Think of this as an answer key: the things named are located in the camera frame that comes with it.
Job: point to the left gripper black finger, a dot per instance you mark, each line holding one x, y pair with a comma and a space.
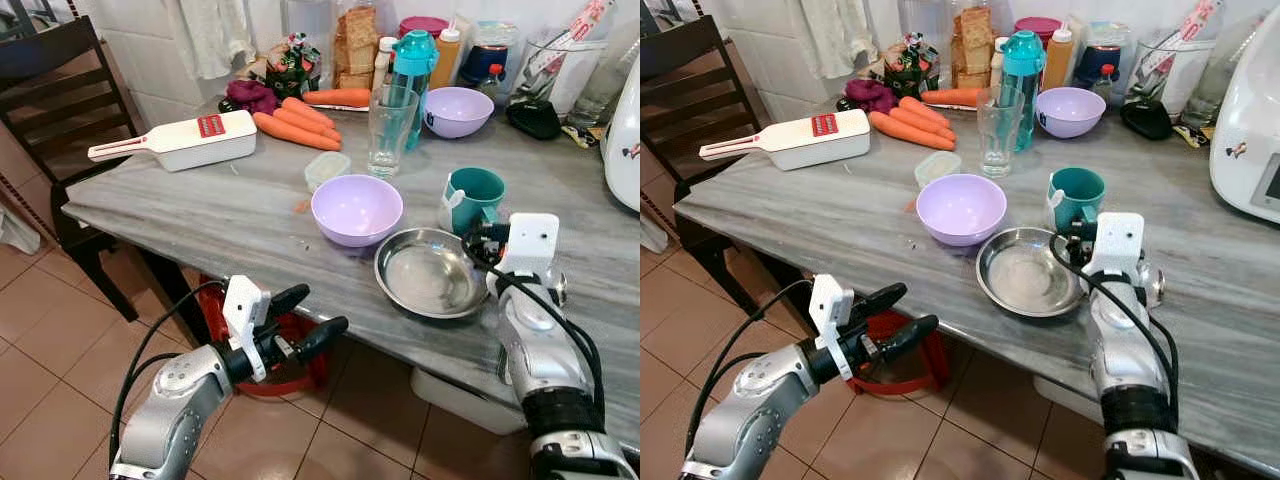
322, 336
912, 334
288, 299
880, 298

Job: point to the teal mug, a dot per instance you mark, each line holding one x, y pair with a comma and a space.
475, 192
1078, 190

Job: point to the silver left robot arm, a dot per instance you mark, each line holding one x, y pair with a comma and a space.
185, 410
755, 415

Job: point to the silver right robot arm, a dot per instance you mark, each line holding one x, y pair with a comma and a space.
1130, 370
545, 360

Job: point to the red plastic stool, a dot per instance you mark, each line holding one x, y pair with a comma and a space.
915, 375
305, 378

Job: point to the stainless steel bowl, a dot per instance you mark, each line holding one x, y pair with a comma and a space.
425, 275
1025, 272

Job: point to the large purple plastic bowl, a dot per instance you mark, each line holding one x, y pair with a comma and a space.
962, 210
357, 210

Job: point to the small purple plastic bowl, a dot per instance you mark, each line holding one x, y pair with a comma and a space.
1070, 112
458, 112

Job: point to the black rounded object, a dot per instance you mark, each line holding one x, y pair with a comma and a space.
533, 120
1146, 120

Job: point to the clear glass tumbler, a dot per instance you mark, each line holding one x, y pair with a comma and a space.
392, 135
1000, 135

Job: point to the small translucent plastic container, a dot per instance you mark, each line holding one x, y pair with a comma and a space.
937, 168
327, 170

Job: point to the small yellow black packet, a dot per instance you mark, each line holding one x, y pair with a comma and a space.
583, 136
1192, 136

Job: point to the white plastic bin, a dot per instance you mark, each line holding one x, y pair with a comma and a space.
1065, 400
460, 400

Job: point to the small red capped bottle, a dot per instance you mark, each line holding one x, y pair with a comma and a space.
493, 84
1106, 84

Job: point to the orange carrot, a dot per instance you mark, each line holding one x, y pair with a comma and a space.
338, 98
923, 110
905, 132
925, 126
308, 110
290, 133
952, 97
308, 125

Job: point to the white kitchen cooking machine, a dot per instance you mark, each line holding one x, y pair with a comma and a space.
1245, 130
625, 140

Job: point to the white slicer box red label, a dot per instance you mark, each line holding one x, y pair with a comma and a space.
800, 145
190, 145

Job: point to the orange sauce bottle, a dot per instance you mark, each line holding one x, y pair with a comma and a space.
450, 62
1058, 62

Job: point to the clear glass container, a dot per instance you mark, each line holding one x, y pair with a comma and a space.
1190, 80
580, 85

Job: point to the glass jar dark blue contents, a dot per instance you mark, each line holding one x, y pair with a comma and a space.
1103, 48
490, 50

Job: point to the teal water bottle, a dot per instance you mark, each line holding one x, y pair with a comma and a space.
413, 55
1023, 55

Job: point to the white capped small bottle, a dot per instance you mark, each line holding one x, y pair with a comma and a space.
385, 65
999, 62

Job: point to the dark purple vegetable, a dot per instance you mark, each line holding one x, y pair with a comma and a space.
870, 96
250, 97

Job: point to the clear glass bottle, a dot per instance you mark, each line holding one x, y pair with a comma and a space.
612, 80
1222, 75

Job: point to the pink lidded jar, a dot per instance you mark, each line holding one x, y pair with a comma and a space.
423, 25
1038, 25

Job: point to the red lidded jar with rusks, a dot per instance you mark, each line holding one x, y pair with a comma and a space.
357, 50
973, 48

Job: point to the red white long packet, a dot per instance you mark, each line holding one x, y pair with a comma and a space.
575, 30
1185, 30

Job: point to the wrapped red green bundle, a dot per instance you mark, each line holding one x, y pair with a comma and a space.
293, 68
912, 68

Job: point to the dark wooden chair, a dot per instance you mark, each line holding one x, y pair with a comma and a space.
690, 100
60, 100

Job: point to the white hanging towel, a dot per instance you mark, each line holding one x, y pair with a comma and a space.
212, 35
838, 35

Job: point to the clear plastic jar white lid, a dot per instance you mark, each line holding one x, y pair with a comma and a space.
925, 20
308, 22

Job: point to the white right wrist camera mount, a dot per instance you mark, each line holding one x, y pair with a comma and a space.
530, 245
1118, 245

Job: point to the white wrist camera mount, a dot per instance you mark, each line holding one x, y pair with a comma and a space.
243, 305
530, 245
1118, 245
828, 302

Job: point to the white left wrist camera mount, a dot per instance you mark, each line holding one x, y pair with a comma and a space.
243, 305
828, 302

